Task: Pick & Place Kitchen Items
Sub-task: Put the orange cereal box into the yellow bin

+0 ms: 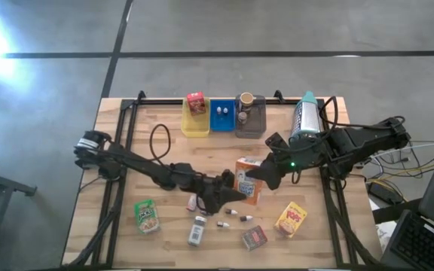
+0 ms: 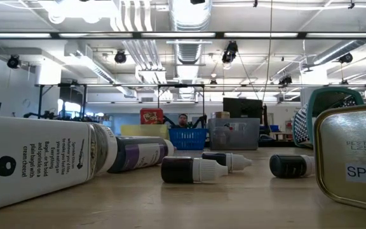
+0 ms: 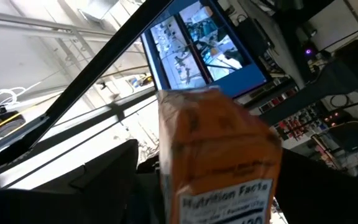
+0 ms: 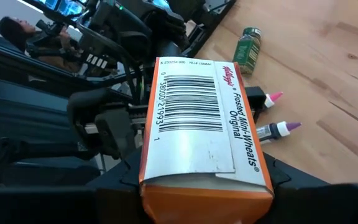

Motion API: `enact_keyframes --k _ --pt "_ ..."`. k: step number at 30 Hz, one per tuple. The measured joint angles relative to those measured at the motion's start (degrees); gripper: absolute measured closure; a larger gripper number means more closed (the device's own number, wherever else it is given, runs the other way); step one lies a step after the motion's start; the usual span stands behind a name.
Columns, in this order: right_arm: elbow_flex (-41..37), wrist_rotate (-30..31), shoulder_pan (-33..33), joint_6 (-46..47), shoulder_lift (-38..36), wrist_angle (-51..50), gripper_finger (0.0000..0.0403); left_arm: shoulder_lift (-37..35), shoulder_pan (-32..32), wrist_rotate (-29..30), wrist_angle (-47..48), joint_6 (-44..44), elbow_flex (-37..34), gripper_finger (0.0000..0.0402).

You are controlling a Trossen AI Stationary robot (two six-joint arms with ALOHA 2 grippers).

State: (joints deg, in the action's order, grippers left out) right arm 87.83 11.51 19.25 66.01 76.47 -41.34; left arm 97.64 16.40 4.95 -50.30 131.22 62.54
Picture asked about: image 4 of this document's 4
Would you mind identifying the green spice bottle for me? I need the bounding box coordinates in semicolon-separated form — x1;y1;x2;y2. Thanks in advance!
232;26;262;75

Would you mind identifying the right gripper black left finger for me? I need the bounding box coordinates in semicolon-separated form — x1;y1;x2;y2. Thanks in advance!
85;152;146;224

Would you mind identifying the orange Mini-Wheats cereal box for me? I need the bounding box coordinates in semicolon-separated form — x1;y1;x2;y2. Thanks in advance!
138;57;275;224

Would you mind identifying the person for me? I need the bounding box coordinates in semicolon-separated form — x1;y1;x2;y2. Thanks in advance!
0;15;85;74

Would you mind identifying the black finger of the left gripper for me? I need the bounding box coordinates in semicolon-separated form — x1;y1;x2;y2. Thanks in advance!
244;86;267;123

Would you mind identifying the purple-capped food colouring bottle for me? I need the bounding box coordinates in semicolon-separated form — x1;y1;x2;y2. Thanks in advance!
255;121;303;142

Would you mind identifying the black teleoperation handle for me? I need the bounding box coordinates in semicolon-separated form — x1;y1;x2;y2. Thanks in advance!
35;19;65;37

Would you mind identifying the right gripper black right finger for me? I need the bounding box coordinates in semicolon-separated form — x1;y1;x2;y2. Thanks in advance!
257;152;329;224

